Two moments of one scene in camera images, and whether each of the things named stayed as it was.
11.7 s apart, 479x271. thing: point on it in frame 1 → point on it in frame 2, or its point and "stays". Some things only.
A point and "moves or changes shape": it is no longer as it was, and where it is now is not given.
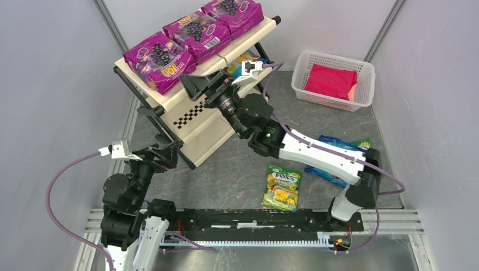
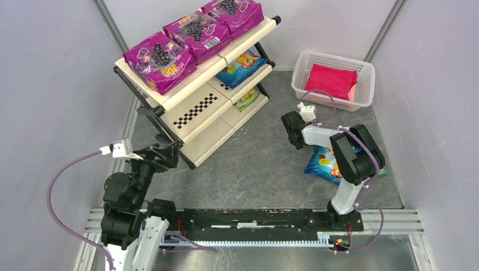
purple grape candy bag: [204, 35] stays
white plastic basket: [339, 83] stays
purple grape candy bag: [239, 14] stays
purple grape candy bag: [160, 61] stays
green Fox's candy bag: [282, 189] moves or changes shape
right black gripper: [214, 91] → [291, 127]
